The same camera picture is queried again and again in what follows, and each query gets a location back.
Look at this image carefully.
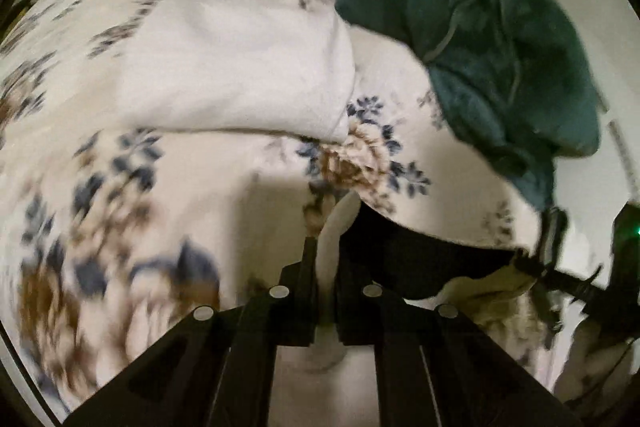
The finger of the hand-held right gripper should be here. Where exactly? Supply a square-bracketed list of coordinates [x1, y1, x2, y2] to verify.
[514, 248, 604, 306]

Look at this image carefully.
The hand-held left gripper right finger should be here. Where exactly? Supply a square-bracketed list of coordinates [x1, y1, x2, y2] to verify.
[336, 260, 587, 427]

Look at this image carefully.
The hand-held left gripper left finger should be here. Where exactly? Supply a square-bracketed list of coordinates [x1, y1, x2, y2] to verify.
[64, 238, 320, 427]

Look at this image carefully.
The black small garment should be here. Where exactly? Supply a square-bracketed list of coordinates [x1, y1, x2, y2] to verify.
[339, 201, 527, 301]

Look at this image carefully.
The floral bed sheet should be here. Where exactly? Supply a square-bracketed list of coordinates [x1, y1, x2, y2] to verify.
[0, 0, 532, 411]

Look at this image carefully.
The white folded garment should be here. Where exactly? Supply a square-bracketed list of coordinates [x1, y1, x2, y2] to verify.
[114, 1, 362, 144]

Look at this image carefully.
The teal fluffy garment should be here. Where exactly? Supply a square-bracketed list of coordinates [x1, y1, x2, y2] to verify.
[334, 0, 602, 214]

